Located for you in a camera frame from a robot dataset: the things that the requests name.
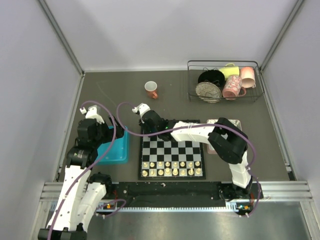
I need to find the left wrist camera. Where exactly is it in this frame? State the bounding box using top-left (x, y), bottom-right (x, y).
top-left (79, 105), bottom-right (105, 125)

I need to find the pink floral mug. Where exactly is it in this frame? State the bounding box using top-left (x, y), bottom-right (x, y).
top-left (222, 75), bottom-right (247, 101)

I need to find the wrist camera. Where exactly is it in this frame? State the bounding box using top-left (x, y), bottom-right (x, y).
top-left (132, 103), bottom-right (151, 118)
top-left (79, 105), bottom-right (105, 125)

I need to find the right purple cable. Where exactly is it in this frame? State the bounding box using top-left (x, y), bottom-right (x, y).
top-left (116, 101), bottom-right (262, 217)

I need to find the orange mug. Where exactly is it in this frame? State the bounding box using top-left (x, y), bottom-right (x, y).
top-left (144, 81), bottom-right (158, 99)

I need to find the patterned plate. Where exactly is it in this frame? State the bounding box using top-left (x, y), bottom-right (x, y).
top-left (195, 82), bottom-right (222, 101)

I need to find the purple cable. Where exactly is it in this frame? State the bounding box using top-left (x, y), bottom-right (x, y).
top-left (116, 101), bottom-right (262, 217)
top-left (46, 100), bottom-right (127, 240)

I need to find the chess board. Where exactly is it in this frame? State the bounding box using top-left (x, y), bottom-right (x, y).
top-left (138, 136), bottom-right (206, 180)

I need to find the wire dish rack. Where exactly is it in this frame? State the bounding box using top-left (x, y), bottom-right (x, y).
top-left (187, 60), bottom-right (265, 104)

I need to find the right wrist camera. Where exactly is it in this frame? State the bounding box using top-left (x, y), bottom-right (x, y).
top-left (132, 103), bottom-right (151, 118)

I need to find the blue plastic tray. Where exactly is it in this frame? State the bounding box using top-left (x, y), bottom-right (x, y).
top-left (96, 126), bottom-right (129, 165)

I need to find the black bowl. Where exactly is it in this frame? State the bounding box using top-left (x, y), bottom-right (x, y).
top-left (198, 69), bottom-right (226, 88)

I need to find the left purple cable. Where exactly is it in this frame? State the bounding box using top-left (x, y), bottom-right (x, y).
top-left (46, 100), bottom-right (127, 240)

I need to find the pink marbled cup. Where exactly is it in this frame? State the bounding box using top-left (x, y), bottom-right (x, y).
top-left (240, 66), bottom-right (256, 89)

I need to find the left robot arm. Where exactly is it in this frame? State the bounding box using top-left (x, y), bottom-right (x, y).
top-left (37, 114), bottom-right (124, 240)

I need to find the pink metal tray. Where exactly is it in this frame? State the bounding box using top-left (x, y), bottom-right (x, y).
top-left (206, 119), bottom-right (242, 155)

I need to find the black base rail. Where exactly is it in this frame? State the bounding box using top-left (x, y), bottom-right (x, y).
top-left (109, 181), bottom-right (238, 208)

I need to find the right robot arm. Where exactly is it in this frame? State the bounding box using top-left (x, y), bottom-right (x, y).
top-left (137, 109), bottom-right (257, 198)

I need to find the yellow mug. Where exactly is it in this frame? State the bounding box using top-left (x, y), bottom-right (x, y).
top-left (218, 63), bottom-right (240, 79)

